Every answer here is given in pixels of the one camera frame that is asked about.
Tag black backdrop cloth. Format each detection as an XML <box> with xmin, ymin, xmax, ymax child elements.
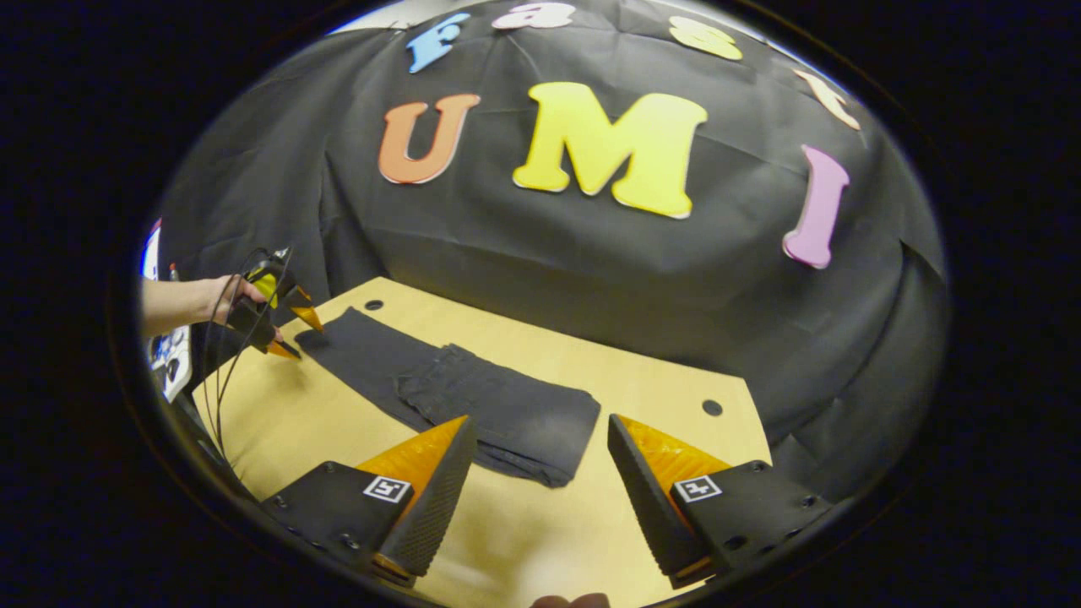
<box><xmin>156</xmin><ymin>0</ymin><xmax>948</xmax><ymax>508</ymax></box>

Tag dark grey jeans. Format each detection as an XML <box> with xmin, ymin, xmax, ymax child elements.
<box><xmin>294</xmin><ymin>307</ymin><xmax>603</xmax><ymax>489</ymax></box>

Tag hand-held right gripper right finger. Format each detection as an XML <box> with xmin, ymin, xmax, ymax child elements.
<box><xmin>606</xmin><ymin>414</ymin><xmax>833</xmax><ymax>590</ymax></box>

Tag black cable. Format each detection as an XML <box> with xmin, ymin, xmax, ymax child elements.
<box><xmin>201</xmin><ymin>247</ymin><xmax>296</xmax><ymax>461</ymax></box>

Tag white printed board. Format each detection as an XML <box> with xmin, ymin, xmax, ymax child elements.
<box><xmin>142</xmin><ymin>218</ymin><xmax>197</xmax><ymax>404</ymax></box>

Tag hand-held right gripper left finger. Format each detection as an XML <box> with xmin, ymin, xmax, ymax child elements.
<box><xmin>262</xmin><ymin>415</ymin><xmax>478</xmax><ymax>589</ymax></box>

